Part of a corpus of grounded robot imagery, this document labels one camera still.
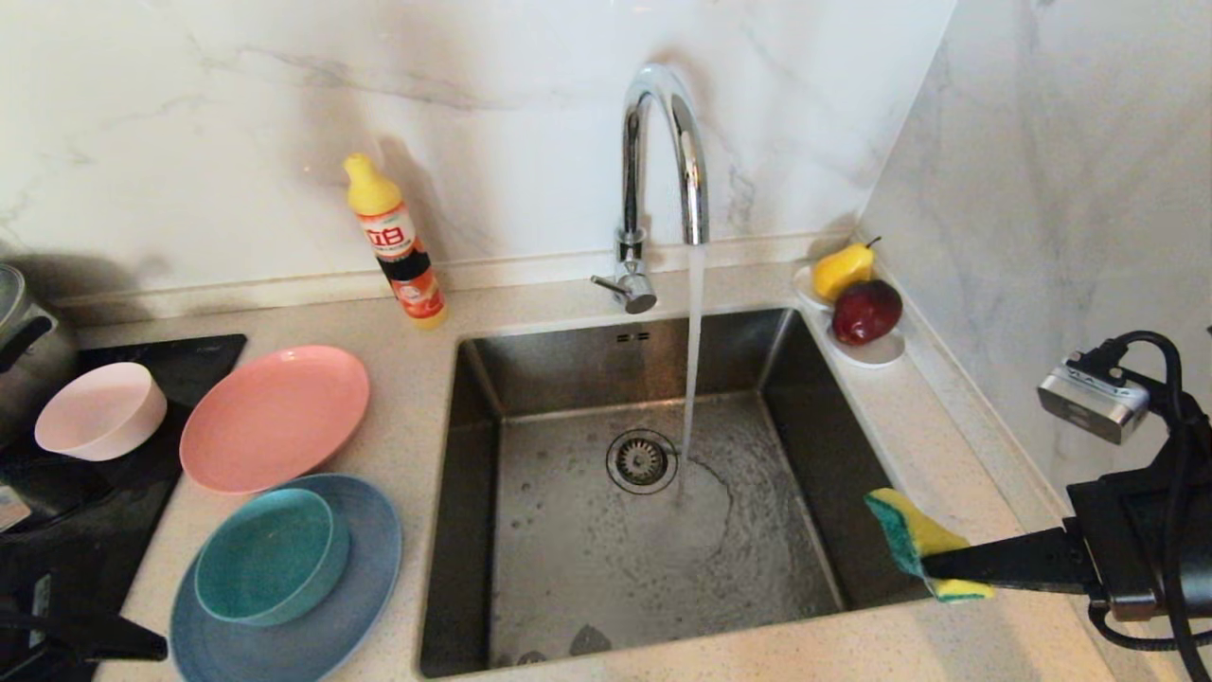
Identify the yellow sponge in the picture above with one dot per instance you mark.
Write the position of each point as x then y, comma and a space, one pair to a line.
909, 530

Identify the chrome gooseneck faucet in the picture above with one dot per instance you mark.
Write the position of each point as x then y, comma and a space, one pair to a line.
632, 170

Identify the small white dish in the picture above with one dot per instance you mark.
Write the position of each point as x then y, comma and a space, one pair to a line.
881, 354
803, 287

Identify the black frying pan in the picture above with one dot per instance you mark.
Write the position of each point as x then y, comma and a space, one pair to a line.
57, 483

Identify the steel cooking pot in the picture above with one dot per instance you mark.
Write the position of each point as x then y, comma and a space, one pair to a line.
28, 369

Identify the round metal drain strainer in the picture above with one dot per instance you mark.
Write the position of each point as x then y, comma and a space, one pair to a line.
641, 461

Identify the stainless steel sink basin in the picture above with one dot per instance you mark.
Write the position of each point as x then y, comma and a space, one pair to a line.
587, 587

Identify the yellow-capped orange dish soap bottle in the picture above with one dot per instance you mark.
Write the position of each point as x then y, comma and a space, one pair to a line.
393, 237

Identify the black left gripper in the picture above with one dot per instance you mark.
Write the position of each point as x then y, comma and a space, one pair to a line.
28, 635

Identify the blue plate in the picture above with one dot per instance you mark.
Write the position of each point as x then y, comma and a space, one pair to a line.
365, 587

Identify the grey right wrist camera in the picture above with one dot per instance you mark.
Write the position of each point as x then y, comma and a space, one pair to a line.
1094, 403

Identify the light pink bowl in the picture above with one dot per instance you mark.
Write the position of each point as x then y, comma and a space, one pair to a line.
99, 412

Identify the salmon pink plate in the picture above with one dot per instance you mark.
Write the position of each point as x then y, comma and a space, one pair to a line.
275, 421

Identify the black induction cooktop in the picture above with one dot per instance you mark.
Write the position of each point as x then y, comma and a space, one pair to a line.
204, 365

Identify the teal bowl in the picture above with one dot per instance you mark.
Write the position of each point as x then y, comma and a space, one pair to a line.
265, 559

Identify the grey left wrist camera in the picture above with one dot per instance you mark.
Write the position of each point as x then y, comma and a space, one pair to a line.
11, 510

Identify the dark red apple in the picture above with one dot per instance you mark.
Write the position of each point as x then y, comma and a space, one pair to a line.
864, 311

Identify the yellow pear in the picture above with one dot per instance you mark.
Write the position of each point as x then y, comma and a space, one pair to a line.
840, 271

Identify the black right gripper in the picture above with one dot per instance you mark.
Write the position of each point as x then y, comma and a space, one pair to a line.
1146, 540

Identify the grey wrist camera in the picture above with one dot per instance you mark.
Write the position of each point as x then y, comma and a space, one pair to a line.
1094, 403
11, 510

